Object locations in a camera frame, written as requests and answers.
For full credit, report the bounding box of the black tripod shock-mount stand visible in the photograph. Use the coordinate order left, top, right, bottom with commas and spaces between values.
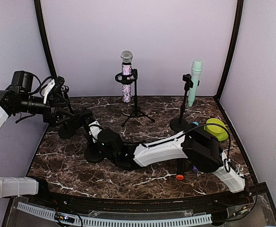
115, 69, 155, 127

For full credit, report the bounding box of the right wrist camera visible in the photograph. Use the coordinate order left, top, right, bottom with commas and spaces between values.
82, 109, 103, 143

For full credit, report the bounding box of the green circuit board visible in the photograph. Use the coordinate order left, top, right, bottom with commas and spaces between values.
54, 212, 75, 224

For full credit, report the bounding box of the black round-base stand clamp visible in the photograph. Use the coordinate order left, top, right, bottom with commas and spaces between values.
84, 142, 104, 163

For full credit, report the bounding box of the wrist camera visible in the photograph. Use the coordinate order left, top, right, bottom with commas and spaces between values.
41, 76, 65, 104
82, 109, 103, 143

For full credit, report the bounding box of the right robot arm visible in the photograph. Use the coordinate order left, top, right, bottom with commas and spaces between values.
83, 115, 247, 205

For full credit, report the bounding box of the right black frame post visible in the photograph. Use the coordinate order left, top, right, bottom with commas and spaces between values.
213, 0, 245, 102

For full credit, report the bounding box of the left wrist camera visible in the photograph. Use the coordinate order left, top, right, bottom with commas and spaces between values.
41, 76, 65, 104

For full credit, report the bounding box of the left black frame post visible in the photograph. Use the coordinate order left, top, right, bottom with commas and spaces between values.
34, 0, 58, 79

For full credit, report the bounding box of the black round-base stand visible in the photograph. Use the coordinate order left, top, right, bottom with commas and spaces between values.
170, 74, 193, 132
58, 107, 86, 139
61, 85, 74, 114

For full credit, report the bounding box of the silver glitter microphone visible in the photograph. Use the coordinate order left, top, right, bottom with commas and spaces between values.
121, 50, 133, 103

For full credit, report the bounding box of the black microphone orange ring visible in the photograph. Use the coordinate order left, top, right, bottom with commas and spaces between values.
175, 158, 186, 181

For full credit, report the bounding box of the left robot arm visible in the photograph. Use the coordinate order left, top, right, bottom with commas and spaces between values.
0, 70, 74, 206

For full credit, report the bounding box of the lime green bowl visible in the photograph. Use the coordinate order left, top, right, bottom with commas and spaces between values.
204, 118, 229, 142

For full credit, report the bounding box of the black frame post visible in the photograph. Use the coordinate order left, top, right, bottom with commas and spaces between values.
34, 0, 58, 79
213, 0, 245, 102

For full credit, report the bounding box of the mint green microphone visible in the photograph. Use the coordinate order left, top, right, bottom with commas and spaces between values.
188, 60, 202, 107

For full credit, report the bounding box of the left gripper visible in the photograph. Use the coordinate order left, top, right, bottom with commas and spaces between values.
14, 93, 74, 127

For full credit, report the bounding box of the white slotted cable duct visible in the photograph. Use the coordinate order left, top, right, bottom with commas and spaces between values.
17, 202, 213, 227

